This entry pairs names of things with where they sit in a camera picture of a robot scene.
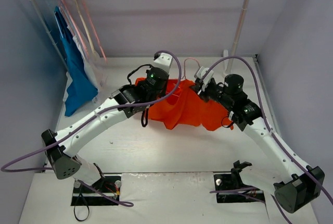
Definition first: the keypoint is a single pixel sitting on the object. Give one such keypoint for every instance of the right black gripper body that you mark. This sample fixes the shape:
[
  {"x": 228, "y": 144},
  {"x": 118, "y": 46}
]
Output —
[{"x": 199, "y": 88}]

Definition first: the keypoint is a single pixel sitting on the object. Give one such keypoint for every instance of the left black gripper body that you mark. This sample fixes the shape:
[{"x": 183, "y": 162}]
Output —
[{"x": 158, "y": 88}]

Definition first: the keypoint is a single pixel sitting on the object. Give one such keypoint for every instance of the orange t shirt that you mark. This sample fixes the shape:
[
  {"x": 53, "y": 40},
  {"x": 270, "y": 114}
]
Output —
[{"x": 185, "y": 107}]

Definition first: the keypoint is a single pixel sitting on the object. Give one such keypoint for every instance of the pink wire hanger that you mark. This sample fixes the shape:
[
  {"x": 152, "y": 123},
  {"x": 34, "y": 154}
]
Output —
[{"x": 190, "y": 63}]

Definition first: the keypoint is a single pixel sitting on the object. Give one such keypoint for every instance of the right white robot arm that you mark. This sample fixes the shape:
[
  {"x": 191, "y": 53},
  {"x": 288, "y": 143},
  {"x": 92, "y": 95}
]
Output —
[{"x": 293, "y": 182}]

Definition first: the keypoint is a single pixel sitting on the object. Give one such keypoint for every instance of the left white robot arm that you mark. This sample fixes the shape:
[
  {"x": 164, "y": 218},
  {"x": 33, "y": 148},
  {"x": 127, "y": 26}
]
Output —
[{"x": 125, "y": 102}]

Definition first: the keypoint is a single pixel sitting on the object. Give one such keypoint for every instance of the white t shirt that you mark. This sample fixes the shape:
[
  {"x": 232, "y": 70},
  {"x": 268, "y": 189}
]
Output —
[{"x": 90, "y": 60}]

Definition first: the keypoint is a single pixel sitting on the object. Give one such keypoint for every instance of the blue t shirt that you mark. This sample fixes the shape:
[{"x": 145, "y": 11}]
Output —
[{"x": 80, "y": 90}]

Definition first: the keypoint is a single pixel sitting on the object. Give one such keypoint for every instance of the beige wooden hanger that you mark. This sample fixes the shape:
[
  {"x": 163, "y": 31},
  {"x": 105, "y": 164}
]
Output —
[{"x": 80, "y": 18}]

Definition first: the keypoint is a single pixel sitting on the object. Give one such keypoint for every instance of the pink plastic hanger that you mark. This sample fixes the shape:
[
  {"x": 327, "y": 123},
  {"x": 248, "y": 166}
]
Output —
[{"x": 92, "y": 27}]

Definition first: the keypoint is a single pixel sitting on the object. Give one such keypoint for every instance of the light pink hanger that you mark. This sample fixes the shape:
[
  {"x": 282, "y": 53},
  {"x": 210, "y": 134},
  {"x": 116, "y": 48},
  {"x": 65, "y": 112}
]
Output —
[{"x": 74, "y": 28}]

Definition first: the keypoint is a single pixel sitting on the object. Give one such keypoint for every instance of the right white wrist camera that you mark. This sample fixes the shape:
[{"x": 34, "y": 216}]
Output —
[{"x": 204, "y": 75}]

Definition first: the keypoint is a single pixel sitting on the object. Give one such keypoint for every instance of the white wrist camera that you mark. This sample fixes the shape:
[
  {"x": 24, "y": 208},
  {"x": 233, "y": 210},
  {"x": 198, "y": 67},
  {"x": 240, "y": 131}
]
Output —
[
  {"x": 204, "y": 75},
  {"x": 163, "y": 61}
]

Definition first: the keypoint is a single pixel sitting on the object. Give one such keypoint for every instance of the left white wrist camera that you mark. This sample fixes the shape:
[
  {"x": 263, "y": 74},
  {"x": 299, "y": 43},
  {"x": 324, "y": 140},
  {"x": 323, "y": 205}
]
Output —
[{"x": 163, "y": 61}]

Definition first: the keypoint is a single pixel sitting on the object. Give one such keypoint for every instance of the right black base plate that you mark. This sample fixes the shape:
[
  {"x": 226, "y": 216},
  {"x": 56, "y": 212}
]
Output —
[{"x": 229, "y": 188}]

